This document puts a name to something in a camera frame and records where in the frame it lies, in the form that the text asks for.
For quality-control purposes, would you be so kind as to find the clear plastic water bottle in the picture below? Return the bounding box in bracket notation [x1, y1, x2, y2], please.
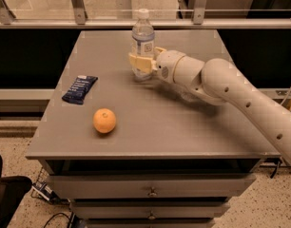
[130, 8, 156, 81]

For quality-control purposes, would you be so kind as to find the black floor cable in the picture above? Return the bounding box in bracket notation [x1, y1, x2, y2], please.
[42, 211, 77, 228]

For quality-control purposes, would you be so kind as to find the orange fruit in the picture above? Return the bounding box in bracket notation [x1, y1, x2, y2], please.
[93, 108, 116, 134]

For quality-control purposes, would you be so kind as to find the dark blue snack bar wrapper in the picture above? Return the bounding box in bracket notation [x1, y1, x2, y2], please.
[62, 75, 98, 105]

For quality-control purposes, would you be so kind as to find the black office chair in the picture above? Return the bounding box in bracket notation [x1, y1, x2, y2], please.
[0, 155, 32, 228]

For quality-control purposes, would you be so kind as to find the grey drawer cabinet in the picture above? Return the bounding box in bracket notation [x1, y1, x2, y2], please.
[27, 30, 278, 228]

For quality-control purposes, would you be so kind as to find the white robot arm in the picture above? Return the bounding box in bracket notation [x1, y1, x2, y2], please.
[128, 47, 291, 165]

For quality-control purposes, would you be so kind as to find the small device on floor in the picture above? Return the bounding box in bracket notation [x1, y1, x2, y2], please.
[32, 181, 60, 203]

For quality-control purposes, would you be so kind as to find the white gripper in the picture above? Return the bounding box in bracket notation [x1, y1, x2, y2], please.
[128, 47, 185, 84]

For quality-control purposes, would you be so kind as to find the metal glass railing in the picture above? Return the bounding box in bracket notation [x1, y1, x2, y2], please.
[0, 0, 291, 29]

